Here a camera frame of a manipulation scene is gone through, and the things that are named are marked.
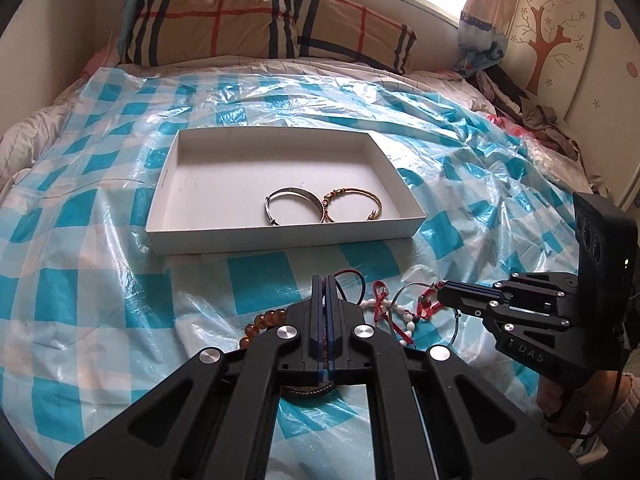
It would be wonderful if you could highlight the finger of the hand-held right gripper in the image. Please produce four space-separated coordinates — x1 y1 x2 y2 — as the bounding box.
439 297 573 348
437 271 583 313

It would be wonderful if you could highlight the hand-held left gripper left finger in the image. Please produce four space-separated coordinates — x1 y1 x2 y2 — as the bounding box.
55 275 328 480

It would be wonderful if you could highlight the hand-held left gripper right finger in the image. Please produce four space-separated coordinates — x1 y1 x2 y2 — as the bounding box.
325 275 583 480

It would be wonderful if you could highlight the thin silver wire bangle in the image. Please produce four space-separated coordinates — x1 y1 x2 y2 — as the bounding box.
390 282 463 348

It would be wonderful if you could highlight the red and black cord bracelet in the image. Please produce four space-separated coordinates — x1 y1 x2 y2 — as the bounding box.
332 269 367 307

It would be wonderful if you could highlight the amber bead bracelet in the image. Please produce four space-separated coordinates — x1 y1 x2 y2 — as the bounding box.
239 308 289 352

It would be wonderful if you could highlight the white oval bead bracelet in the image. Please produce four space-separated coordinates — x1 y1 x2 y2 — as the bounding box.
359 298 418 341

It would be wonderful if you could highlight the gold and red bracelet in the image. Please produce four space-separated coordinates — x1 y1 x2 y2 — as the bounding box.
320 187 383 223

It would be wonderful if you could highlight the white cardboard box tray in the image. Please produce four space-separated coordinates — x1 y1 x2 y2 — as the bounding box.
145 126 427 256

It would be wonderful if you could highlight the person's right hand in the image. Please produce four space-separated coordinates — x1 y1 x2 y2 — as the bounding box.
537 367 626 441

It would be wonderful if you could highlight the pile of clothes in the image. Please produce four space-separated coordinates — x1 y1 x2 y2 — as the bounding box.
470 67 611 196

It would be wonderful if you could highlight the pink printed cloth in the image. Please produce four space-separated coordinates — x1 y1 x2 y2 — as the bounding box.
487 112 528 136

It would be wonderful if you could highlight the tree-print headboard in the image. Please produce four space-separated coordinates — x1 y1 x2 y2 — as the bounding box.
500 0 640 211

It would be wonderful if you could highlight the blue checkered plastic sheet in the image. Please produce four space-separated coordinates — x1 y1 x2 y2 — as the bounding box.
0 66 596 480

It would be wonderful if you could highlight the pink and blue curtain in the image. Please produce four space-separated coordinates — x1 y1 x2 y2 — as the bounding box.
452 0 538 78

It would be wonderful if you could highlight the plaid tan pillow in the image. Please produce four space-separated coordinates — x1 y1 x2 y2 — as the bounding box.
292 0 418 75
119 0 301 67

